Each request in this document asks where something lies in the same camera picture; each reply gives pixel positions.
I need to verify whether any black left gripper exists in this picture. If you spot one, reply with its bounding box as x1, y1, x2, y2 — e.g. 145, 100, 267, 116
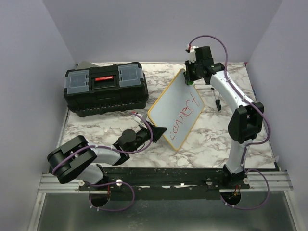
128, 121, 167, 154

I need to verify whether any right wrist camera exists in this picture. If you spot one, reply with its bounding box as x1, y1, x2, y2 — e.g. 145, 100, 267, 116
186, 45, 198, 64

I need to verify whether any black wire whiteboard stand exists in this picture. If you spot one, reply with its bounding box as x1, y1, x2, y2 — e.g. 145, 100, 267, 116
197, 86, 222, 112

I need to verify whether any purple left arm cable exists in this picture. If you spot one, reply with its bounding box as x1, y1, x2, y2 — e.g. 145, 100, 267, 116
51, 112, 154, 212

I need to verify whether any yellow framed whiteboard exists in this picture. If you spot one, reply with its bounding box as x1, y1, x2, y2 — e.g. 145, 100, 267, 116
148, 69, 205, 151

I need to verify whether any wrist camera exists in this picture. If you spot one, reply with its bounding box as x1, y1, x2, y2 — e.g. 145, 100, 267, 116
186, 45, 198, 64
131, 111, 147, 125

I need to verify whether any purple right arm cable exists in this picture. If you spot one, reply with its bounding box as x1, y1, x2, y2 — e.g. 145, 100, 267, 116
187, 35, 271, 210

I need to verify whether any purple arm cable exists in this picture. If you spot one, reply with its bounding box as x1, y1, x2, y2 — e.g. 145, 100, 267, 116
51, 112, 154, 212
187, 35, 271, 210

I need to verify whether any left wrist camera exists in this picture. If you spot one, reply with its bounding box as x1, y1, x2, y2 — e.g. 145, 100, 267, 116
131, 111, 147, 125

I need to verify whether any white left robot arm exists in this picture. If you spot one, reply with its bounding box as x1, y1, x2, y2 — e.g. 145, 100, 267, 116
47, 121, 167, 190

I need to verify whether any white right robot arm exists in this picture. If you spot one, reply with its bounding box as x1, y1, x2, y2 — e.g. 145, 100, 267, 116
184, 45, 264, 189

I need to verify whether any black plastic toolbox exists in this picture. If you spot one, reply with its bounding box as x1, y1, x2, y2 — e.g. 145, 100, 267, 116
64, 62, 149, 117

